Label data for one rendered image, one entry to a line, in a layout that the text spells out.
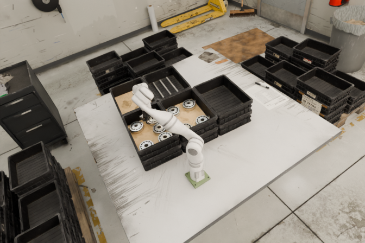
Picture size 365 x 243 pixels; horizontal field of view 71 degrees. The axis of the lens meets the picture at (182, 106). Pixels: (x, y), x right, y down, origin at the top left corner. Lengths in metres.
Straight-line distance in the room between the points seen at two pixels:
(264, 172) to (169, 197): 0.64
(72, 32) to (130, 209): 3.67
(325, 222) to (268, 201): 0.45
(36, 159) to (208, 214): 1.68
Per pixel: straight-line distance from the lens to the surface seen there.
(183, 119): 1.94
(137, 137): 1.90
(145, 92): 1.40
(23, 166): 2.70
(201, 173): 1.68
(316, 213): 2.53
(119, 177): 1.91
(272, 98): 2.29
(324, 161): 2.84
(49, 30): 4.82
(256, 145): 1.92
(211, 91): 2.15
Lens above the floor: 2.20
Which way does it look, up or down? 42 degrees down
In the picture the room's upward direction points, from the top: 10 degrees counter-clockwise
